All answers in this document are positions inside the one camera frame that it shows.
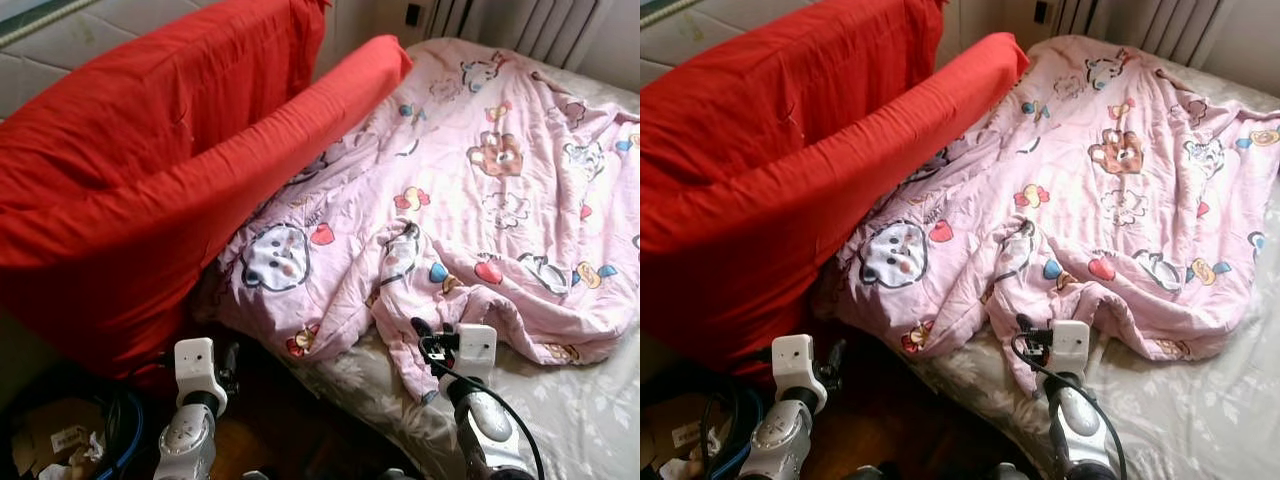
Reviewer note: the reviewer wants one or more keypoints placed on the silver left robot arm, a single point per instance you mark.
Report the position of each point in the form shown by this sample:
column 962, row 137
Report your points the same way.
column 780, row 445
column 185, row 445

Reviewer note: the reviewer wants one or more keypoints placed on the pink cartoon print quilt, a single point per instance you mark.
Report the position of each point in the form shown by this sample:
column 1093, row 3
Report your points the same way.
column 1100, row 200
column 480, row 200

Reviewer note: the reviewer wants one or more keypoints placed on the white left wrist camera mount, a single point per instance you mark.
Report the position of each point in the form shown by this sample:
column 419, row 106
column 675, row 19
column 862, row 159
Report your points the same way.
column 793, row 360
column 195, row 365

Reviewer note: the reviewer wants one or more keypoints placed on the long red cushion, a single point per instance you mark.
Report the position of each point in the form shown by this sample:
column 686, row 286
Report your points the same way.
column 740, row 280
column 120, row 290

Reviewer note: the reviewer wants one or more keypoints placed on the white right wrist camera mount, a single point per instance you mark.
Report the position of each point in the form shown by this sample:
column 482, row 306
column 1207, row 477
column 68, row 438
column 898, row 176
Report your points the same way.
column 475, row 345
column 1072, row 342

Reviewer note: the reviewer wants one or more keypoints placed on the large red cushion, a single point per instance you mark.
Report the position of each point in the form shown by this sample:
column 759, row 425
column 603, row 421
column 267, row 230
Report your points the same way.
column 150, row 110
column 780, row 100

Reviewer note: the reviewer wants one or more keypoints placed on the black wall socket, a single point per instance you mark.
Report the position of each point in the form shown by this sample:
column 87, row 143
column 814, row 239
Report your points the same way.
column 413, row 15
column 1041, row 12

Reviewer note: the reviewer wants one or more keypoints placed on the grey curtain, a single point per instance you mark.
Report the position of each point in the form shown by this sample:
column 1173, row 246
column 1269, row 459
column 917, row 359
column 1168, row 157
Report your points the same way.
column 530, row 25
column 1140, row 25

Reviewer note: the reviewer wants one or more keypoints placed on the crumpled white tissue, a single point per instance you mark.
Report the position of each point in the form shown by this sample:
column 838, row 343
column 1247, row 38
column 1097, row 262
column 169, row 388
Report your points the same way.
column 75, row 465
column 680, row 468

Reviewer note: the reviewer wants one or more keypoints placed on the white quilted mattress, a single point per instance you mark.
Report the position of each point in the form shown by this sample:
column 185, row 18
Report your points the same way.
column 680, row 45
column 40, row 60

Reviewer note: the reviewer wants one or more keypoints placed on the black round trash bin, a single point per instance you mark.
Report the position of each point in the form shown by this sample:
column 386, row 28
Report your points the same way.
column 135, row 440
column 742, row 440

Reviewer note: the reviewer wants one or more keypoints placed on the bed with grey floral sheet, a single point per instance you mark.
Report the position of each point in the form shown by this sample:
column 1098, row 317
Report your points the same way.
column 1200, row 420
column 580, row 420

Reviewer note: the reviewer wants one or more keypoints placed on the brown cardboard piece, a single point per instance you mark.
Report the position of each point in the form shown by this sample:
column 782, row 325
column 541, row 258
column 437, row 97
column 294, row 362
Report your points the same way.
column 60, row 425
column 685, row 430

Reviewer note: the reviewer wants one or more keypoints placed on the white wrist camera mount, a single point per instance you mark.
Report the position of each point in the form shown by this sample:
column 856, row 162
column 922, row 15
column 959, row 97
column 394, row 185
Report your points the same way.
column 1072, row 342
column 195, row 365
column 475, row 345
column 793, row 360

